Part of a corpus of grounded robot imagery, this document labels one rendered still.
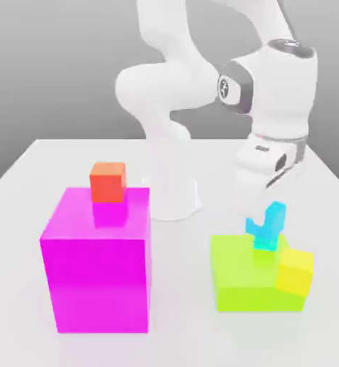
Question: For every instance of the small cyan cube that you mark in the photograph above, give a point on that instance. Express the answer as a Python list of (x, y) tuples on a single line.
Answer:
[(273, 228)]

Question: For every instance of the large magenta box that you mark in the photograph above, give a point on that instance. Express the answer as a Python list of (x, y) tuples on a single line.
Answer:
[(97, 281)]

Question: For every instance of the small yellow cube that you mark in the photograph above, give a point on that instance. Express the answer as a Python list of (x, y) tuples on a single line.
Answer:
[(293, 273)]

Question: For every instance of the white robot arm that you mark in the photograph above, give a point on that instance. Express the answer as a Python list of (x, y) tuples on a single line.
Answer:
[(163, 86)]

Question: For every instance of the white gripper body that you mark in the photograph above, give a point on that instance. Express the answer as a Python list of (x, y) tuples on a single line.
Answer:
[(250, 192)]

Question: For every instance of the large lime green box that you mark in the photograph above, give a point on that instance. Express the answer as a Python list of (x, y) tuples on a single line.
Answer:
[(235, 266)]

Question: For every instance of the small orange-red cube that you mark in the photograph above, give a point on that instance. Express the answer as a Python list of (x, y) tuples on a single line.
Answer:
[(107, 186)]

